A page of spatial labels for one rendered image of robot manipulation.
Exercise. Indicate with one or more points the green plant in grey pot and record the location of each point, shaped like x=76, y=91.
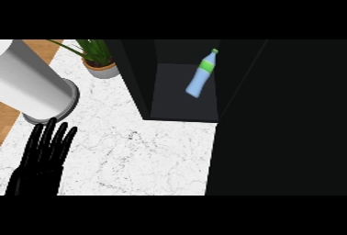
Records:
x=97, y=58

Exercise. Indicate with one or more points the pale blue water bottle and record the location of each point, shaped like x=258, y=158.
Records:
x=202, y=76

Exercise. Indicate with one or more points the white and grey cylinder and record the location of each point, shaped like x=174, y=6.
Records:
x=32, y=85

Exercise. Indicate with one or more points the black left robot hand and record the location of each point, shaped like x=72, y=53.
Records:
x=41, y=165

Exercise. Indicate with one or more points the dark grey cabinet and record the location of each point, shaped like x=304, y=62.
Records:
x=181, y=91

